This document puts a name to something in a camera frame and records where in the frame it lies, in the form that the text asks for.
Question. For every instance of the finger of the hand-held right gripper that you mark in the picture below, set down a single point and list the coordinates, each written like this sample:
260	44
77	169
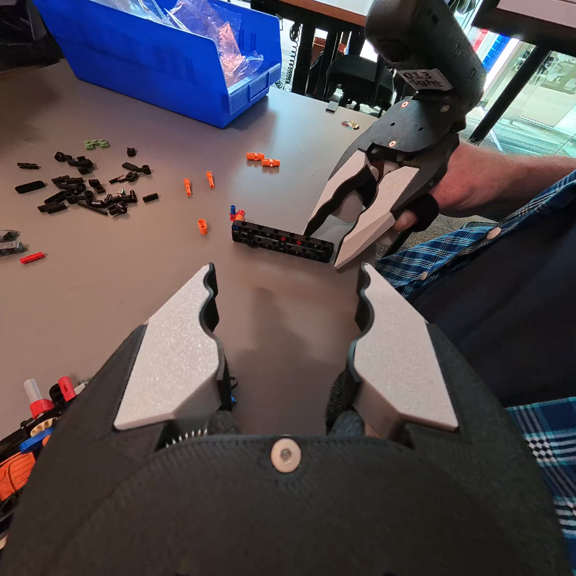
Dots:
382	211
342	184

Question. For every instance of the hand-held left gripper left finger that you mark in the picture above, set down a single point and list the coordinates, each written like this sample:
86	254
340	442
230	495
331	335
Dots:
171	360

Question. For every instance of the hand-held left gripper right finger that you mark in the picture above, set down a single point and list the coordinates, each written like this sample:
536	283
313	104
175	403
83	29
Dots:
400	360

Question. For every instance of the black lego frame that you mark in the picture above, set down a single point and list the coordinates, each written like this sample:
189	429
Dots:
270	240

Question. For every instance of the person's right forearm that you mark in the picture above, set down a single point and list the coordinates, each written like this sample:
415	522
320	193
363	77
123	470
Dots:
535	180

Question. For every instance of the orange lego pin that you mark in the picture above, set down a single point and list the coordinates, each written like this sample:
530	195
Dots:
210	179
187	186

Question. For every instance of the orange lego short beam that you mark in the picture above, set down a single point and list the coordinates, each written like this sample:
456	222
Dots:
202	226

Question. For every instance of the red lego pin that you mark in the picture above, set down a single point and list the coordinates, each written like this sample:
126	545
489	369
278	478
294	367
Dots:
32	258

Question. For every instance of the lego car chassis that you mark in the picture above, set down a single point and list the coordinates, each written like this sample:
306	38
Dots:
27	463

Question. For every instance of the pile of black lego pieces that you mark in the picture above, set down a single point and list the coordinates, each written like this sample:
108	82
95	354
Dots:
81	191

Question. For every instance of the pile of grey lego pieces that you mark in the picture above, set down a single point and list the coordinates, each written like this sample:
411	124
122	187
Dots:
11	245

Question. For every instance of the green lego piece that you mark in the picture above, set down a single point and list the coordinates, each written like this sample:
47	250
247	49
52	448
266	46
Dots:
96	144

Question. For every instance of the person's right hand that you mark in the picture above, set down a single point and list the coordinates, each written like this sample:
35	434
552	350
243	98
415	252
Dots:
468	180

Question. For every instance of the round table sticker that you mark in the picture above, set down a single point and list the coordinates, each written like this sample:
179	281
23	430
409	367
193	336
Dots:
350	125

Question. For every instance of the black office chair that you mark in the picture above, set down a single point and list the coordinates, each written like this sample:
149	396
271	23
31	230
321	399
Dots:
360	76

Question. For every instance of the dark navy t-shirt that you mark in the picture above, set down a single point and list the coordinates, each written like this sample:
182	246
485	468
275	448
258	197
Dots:
508	315

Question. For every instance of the background desk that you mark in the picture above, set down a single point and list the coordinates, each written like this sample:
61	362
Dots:
333	9

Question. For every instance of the blue plastic bin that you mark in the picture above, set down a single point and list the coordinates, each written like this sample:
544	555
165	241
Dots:
148	58

